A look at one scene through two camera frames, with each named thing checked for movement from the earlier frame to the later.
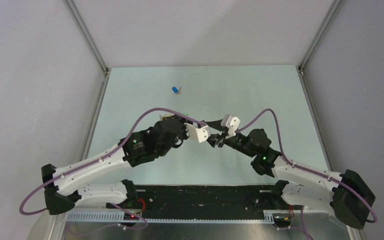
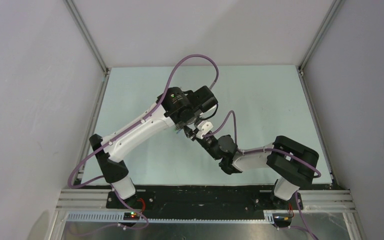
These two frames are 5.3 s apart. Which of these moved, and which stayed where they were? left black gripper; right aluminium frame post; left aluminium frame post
Moved: left black gripper
Stayed: left aluminium frame post; right aluminium frame post
